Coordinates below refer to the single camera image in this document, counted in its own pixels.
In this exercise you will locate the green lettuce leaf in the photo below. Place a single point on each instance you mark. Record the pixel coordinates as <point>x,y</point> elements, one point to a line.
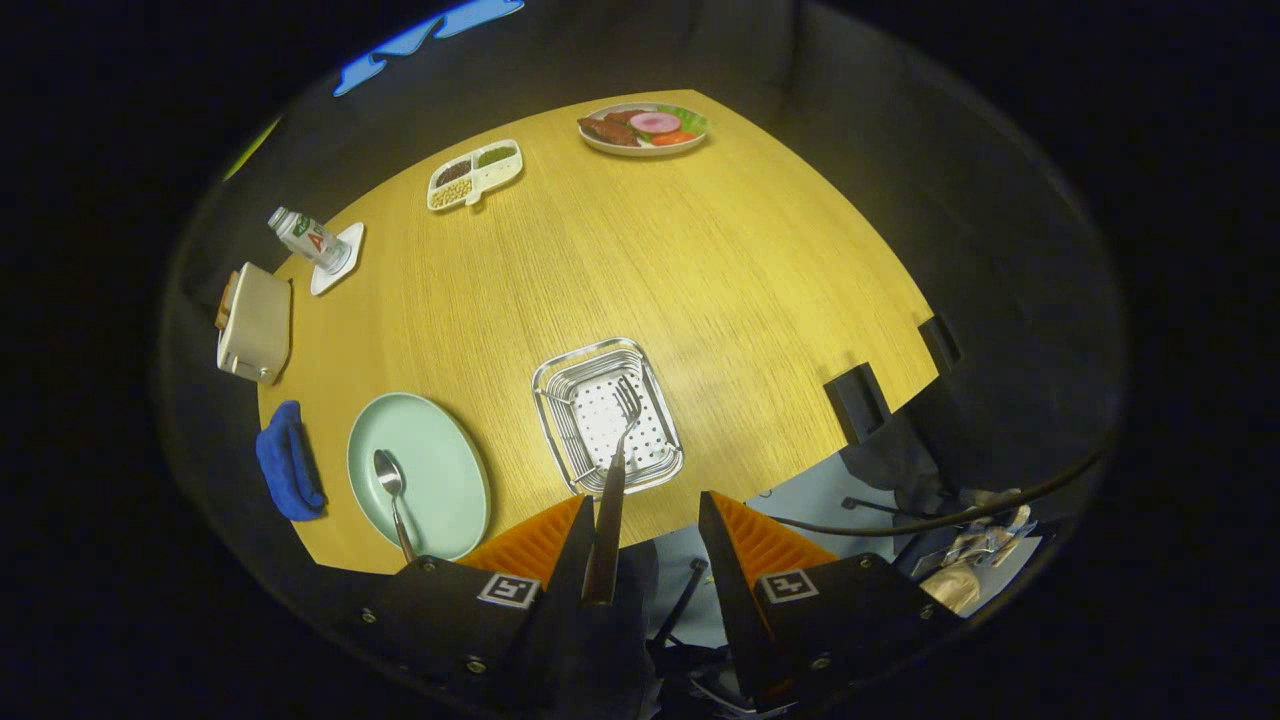
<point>690,118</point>

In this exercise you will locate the pale green plate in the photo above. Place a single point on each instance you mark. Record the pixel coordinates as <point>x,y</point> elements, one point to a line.
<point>440,470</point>

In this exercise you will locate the brown paper bag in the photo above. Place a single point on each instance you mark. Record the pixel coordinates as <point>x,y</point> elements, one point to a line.
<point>955,588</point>

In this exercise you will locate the cream toaster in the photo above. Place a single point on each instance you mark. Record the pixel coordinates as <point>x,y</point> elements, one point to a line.
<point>258,325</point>

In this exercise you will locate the brown toast slice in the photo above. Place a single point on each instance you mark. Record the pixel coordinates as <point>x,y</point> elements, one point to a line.
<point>226,300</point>

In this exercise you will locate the pile of yellow beans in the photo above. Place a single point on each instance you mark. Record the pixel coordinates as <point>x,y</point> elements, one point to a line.
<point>450,193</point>

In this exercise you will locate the pink ham slice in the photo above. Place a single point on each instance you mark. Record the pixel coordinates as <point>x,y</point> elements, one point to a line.
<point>655,122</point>

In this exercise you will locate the pile of dark beans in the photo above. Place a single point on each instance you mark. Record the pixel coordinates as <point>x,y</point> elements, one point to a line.
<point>453,172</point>

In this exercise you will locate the brown meat slice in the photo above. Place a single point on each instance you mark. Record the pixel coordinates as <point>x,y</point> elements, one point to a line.
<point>605,130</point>

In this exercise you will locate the white square coaster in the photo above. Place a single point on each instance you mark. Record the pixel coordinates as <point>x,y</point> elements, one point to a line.
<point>340,275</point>

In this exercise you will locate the pile of green beans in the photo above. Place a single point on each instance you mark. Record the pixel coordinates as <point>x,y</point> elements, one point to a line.
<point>495,155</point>

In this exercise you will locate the metal spoon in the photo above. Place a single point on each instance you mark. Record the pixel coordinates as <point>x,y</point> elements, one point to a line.
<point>388,472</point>

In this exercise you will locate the orange tomato slice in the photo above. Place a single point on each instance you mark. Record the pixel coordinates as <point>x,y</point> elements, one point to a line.
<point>672,138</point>

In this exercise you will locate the white divided dish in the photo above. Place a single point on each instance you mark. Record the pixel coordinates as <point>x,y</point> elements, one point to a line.
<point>483,178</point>

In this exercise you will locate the blue cloth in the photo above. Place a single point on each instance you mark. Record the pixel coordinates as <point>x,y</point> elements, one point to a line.
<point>288,465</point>

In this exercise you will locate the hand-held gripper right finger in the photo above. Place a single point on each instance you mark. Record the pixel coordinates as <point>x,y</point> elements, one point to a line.
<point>735,600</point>

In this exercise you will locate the white food plate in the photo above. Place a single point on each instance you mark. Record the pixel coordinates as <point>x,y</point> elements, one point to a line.
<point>640,149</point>

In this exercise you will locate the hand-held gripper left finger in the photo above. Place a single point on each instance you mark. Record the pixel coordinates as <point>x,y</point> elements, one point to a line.
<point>575,640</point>

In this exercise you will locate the black table clamp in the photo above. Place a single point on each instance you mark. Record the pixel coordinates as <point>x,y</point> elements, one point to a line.
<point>940,340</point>
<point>855,400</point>

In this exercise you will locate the small white labelled bottle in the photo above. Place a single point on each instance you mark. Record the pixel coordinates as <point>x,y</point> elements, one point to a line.
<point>310,240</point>

